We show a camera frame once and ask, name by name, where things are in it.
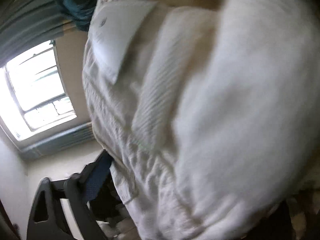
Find white cotton pants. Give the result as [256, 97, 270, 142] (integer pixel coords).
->
[82, 0, 319, 239]

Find teal curtain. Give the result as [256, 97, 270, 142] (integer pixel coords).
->
[1, 0, 76, 66]

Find bright window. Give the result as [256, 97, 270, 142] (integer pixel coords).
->
[1, 40, 76, 141]

